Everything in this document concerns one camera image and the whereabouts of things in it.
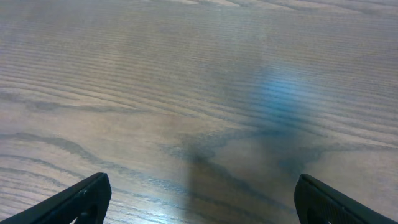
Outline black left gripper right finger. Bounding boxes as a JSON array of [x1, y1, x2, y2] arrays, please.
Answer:
[[294, 174, 397, 224]]

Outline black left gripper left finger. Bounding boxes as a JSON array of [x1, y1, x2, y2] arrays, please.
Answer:
[[1, 172, 111, 224]]

